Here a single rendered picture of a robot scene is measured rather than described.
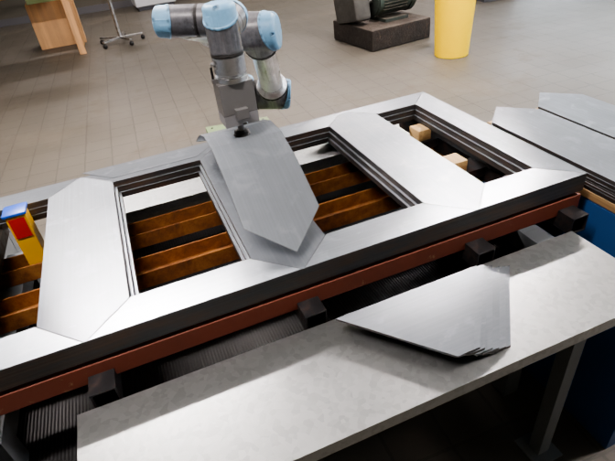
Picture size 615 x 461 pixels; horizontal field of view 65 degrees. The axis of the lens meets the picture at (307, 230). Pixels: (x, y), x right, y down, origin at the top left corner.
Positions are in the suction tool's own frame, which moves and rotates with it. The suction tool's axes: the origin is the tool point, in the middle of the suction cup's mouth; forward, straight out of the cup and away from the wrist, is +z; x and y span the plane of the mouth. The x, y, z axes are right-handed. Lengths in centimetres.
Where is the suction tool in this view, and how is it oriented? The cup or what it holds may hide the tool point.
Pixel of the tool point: (242, 138)
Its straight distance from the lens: 125.1
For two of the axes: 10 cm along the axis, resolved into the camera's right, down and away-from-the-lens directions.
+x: -3.9, -5.0, 7.7
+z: 1.0, 8.1, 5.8
